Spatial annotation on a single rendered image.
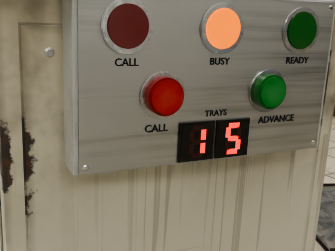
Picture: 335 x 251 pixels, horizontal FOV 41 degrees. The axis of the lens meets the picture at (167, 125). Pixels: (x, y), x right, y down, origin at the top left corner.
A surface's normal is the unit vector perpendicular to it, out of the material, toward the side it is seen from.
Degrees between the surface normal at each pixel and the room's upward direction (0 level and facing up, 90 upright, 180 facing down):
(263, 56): 90
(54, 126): 90
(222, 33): 90
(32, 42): 90
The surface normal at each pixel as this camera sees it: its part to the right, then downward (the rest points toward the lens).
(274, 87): 0.43, 0.25
